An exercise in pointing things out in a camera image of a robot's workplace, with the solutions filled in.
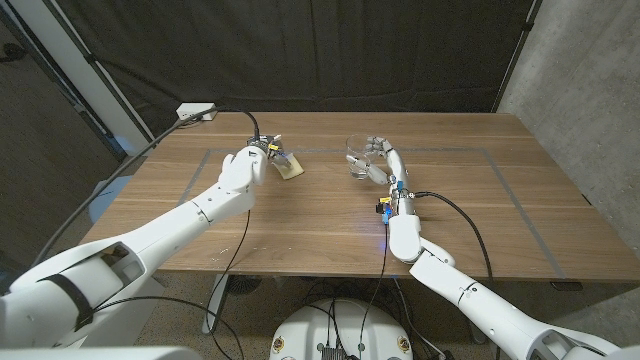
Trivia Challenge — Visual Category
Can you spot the black round fan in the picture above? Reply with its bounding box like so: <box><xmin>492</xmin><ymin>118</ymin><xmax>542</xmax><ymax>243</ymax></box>
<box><xmin>227</xmin><ymin>274</ymin><xmax>262</xmax><ymax>296</ymax></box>

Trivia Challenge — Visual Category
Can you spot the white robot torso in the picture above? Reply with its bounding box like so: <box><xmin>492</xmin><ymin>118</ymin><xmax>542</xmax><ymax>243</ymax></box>
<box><xmin>268</xmin><ymin>298</ymin><xmax>415</xmax><ymax>360</ymax></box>

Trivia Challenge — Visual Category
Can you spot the grey table leg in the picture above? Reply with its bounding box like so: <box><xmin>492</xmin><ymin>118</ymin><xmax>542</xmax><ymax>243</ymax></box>
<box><xmin>464</xmin><ymin>319</ymin><xmax>489</xmax><ymax>345</ymax></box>

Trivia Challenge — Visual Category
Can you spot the white pillar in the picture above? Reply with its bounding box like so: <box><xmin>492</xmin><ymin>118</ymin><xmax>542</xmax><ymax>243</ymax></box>
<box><xmin>8</xmin><ymin>0</ymin><xmax>155</xmax><ymax>157</ymax></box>

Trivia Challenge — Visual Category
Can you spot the thin black left shoulder cable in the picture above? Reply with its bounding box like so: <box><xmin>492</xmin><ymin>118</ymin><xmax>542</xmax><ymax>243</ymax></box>
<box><xmin>92</xmin><ymin>295</ymin><xmax>246</xmax><ymax>360</ymax></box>

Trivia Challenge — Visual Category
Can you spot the clear glass cup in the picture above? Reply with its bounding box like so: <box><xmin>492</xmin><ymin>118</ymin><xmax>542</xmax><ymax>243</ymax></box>
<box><xmin>345</xmin><ymin>133</ymin><xmax>381</xmax><ymax>180</ymax></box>

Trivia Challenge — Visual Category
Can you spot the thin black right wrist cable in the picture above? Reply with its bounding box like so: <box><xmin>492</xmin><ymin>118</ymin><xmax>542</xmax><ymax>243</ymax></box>
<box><xmin>357</xmin><ymin>219</ymin><xmax>390</xmax><ymax>359</ymax></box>

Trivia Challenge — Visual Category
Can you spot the yellow sponge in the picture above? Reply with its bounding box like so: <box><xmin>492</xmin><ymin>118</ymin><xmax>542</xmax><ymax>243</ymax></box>
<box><xmin>274</xmin><ymin>152</ymin><xmax>305</xmax><ymax>181</ymax></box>

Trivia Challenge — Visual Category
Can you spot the white power strip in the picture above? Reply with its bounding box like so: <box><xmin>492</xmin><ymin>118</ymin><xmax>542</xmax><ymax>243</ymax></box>
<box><xmin>175</xmin><ymin>102</ymin><xmax>219</xmax><ymax>122</ymax></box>

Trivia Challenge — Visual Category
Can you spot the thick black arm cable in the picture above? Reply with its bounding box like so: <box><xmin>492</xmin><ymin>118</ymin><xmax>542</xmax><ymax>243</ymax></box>
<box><xmin>27</xmin><ymin>108</ymin><xmax>262</xmax><ymax>274</ymax></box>
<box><xmin>413</xmin><ymin>191</ymin><xmax>495</xmax><ymax>281</ymax></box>

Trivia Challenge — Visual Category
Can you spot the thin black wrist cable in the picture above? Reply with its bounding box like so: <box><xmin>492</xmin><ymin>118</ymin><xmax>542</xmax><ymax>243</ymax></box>
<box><xmin>207</xmin><ymin>208</ymin><xmax>252</xmax><ymax>354</ymax></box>
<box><xmin>357</xmin><ymin>219</ymin><xmax>390</xmax><ymax>359</ymax></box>

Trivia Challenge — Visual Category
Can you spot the white table leg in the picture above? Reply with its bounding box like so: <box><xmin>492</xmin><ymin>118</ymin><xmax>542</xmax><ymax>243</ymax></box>
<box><xmin>201</xmin><ymin>273</ymin><xmax>231</xmax><ymax>335</ymax></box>

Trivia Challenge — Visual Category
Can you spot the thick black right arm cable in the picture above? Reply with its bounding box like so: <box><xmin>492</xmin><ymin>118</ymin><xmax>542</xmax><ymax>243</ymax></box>
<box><xmin>413</xmin><ymin>191</ymin><xmax>495</xmax><ymax>281</ymax></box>

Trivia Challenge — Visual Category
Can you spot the thin black left wrist cable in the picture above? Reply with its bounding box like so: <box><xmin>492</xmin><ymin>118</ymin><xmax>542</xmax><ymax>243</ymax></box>
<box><xmin>207</xmin><ymin>208</ymin><xmax>252</xmax><ymax>354</ymax></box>

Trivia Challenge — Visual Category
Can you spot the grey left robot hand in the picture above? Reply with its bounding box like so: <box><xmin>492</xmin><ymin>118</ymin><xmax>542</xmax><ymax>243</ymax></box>
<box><xmin>246</xmin><ymin>133</ymin><xmax>295</xmax><ymax>171</ymax></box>

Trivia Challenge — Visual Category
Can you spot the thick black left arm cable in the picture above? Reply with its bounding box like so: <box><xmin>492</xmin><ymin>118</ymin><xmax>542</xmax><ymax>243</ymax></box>
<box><xmin>27</xmin><ymin>108</ymin><xmax>262</xmax><ymax>274</ymax></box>

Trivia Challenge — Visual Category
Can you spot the black backdrop curtain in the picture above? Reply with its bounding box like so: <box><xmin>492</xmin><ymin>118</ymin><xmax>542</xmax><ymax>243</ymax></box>
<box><xmin>54</xmin><ymin>0</ymin><xmax>536</xmax><ymax>144</ymax></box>

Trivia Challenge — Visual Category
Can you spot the black backdrop stand pole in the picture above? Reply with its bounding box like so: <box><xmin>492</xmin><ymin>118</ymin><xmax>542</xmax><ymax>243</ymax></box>
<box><xmin>491</xmin><ymin>0</ymin><xmax>545</xmax><ymax>115</ymax></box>
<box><xmin>49</xmin><ymin>0</ymin><xmax>159</xmax><ymax>150</ymax></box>

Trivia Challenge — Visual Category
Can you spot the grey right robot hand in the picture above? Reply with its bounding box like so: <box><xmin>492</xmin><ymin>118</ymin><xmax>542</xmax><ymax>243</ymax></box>
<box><xmin>346</xmin><ymin>134</ymin><xmax>419</xmax><ymax>216</ymax></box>

